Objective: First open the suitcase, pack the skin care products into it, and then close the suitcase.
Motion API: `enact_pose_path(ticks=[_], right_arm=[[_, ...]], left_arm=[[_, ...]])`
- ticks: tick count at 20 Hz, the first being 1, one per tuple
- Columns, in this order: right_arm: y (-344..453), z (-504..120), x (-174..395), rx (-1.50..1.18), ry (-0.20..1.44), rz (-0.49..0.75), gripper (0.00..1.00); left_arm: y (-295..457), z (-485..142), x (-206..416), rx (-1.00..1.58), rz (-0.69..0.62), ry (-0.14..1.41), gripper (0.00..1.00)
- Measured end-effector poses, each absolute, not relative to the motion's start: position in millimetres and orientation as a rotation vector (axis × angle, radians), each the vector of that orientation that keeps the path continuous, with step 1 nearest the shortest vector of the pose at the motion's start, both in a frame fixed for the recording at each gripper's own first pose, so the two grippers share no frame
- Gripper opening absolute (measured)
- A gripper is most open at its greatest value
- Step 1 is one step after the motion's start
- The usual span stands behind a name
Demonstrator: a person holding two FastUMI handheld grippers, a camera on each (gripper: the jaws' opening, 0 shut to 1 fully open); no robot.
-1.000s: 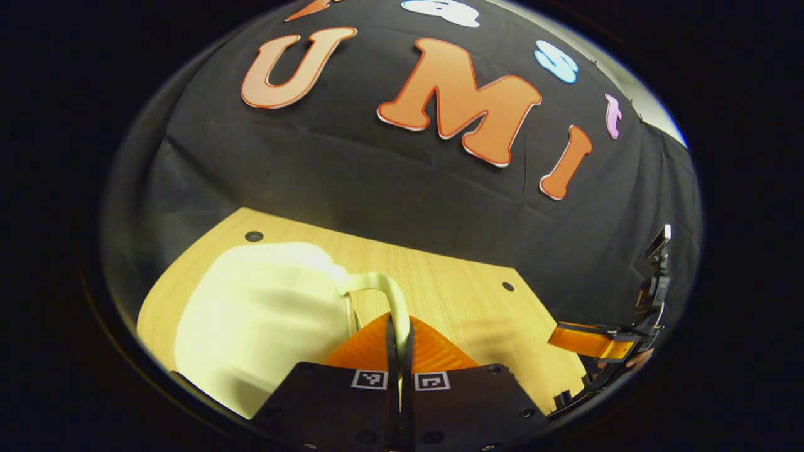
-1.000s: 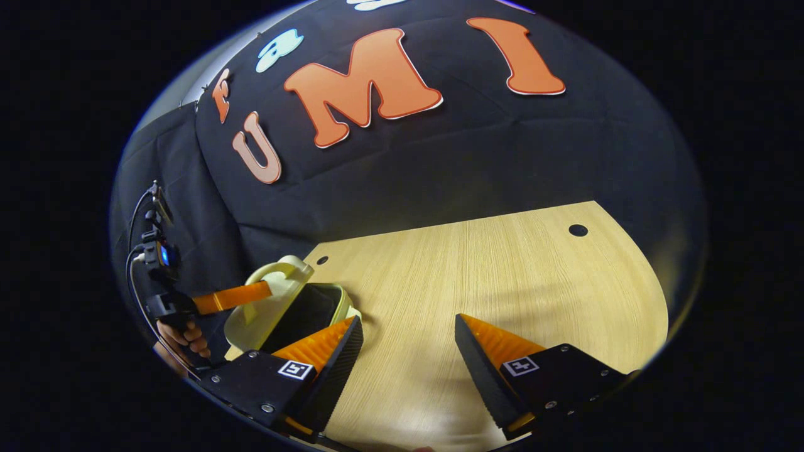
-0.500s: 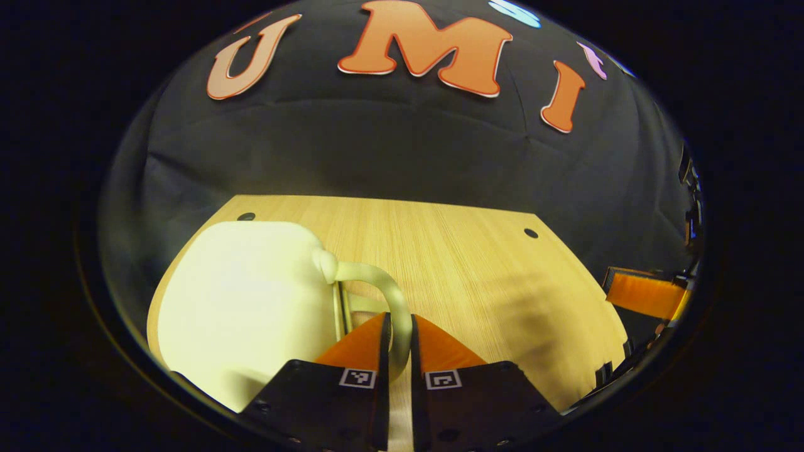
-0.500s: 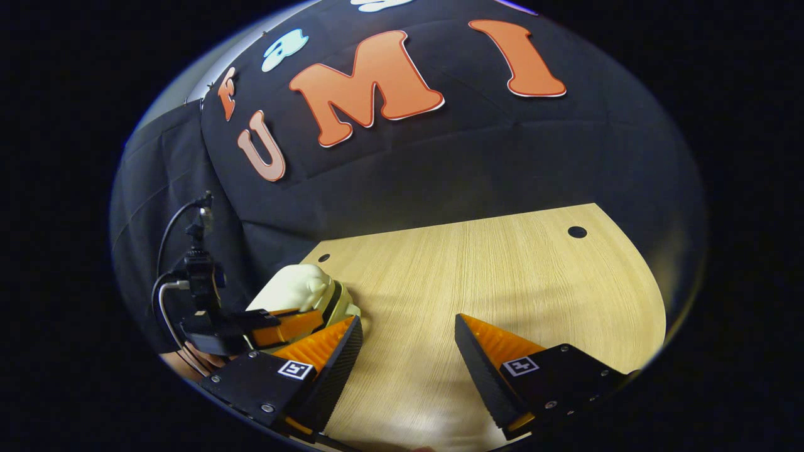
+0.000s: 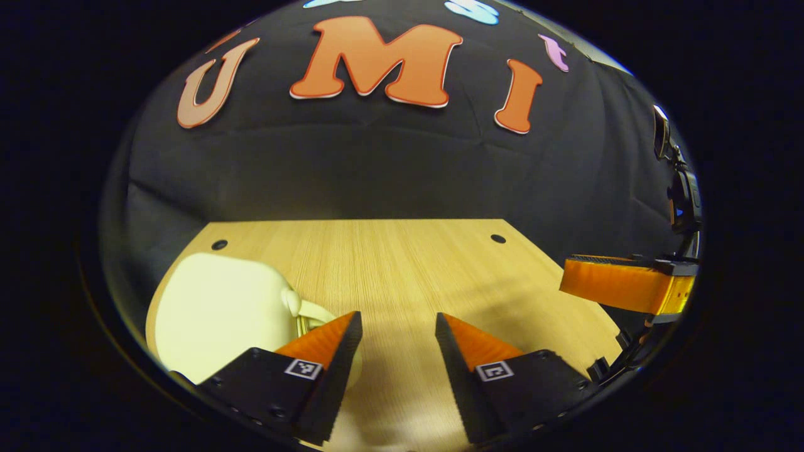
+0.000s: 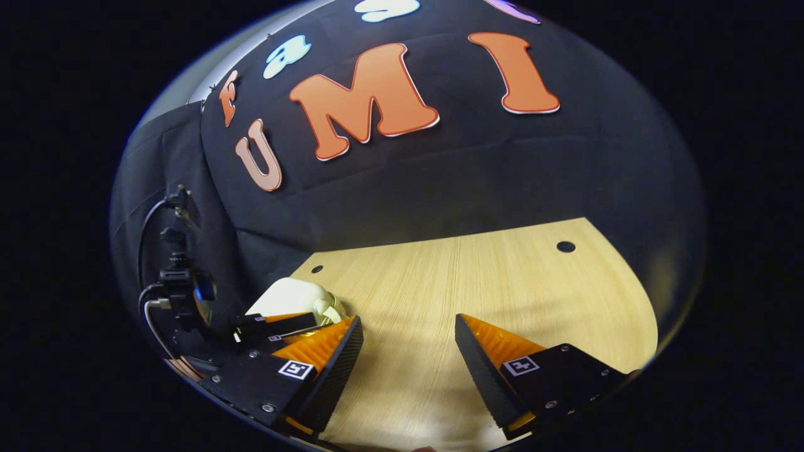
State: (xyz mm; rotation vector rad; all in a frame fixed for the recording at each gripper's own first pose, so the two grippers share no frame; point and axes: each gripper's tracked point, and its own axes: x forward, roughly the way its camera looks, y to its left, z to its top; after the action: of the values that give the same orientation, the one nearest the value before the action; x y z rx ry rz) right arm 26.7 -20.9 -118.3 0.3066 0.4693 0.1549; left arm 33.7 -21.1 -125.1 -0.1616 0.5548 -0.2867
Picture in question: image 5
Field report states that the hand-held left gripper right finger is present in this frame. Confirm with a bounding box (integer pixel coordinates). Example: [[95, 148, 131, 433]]
[[435, 312, 600, 445]]

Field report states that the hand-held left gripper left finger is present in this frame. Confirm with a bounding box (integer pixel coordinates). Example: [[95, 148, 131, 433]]
[[198, 311, 364, 446]]

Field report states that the pale yellow suitcase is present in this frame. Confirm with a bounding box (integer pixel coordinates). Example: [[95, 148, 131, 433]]
[[146, 252, 364, 387]]

